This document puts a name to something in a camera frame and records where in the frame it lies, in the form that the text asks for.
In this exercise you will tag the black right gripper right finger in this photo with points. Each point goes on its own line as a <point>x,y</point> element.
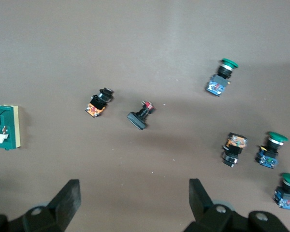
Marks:
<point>203,207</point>

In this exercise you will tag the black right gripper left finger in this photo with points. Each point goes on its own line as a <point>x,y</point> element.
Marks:
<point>62,205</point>

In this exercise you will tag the black button orange contact block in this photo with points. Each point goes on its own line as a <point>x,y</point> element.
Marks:
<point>234,147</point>
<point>96,106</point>

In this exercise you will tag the green mushroom push button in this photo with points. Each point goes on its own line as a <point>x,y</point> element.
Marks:
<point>268,157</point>
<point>286,195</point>
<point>217,84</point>

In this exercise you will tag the black square push button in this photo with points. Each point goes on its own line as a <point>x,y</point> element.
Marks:
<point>137,119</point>

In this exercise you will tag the brown table cover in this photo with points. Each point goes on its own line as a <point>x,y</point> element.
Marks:
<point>145,36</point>

